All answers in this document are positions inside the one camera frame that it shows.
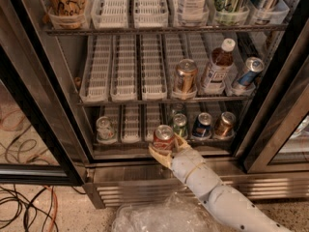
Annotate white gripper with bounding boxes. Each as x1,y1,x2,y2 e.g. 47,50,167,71
149,134,222,198

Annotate red coke can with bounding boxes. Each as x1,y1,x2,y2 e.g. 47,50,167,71
153,125,174,151

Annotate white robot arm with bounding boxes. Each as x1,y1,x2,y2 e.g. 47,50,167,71
149,134,292,232

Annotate green soda can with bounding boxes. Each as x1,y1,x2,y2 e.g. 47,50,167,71
172,113,188,138

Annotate blue pepsi can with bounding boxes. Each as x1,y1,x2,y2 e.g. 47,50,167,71
192,112,212,139

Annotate rear green can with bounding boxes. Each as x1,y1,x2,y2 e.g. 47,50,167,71
171,103,185,115

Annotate brown gold can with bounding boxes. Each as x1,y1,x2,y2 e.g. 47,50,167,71
214,111,236,137

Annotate white silver can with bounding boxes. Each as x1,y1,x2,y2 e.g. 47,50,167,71
96,116,115,142

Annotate gold can middle shelf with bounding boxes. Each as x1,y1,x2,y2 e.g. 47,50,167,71
173,59,198,94

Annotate stainless steel display fridge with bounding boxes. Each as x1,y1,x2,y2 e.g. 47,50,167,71
17,0,308,209

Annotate open glass fridge door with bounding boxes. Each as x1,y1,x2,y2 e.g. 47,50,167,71
0,0,89,186

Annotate white labelled bottle top shelf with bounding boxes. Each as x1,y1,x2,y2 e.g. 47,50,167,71
178,0,207,27

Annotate green tall can top shelf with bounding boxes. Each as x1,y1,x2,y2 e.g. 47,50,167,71
214,0,249,26

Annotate blue silver can top shelf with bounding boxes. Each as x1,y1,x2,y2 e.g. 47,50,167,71
251,0,280,25

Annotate tan tall can top shelf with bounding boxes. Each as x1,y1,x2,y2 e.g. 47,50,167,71
48,0,88,29

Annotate clear plastic bag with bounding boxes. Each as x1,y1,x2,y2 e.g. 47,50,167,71
111,193,219,232

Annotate brown tea bottle white cap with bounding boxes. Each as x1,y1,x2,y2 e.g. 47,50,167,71
201,38,236,94

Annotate bottom wire shelf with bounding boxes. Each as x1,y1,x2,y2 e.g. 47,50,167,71
93,139,233,148

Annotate wire shelf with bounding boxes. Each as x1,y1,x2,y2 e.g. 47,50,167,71
93,139,233,148
44,24,288,37
77,96,254,107

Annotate middle wire shelf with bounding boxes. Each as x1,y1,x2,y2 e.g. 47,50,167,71
77,96,254,107

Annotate orange cable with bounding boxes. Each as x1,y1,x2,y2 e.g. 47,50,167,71
42,185,59,232

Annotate top wire shelf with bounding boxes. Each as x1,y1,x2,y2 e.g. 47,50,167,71
44,24,288,37

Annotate black cables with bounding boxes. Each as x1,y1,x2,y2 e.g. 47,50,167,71
0,184,59,232

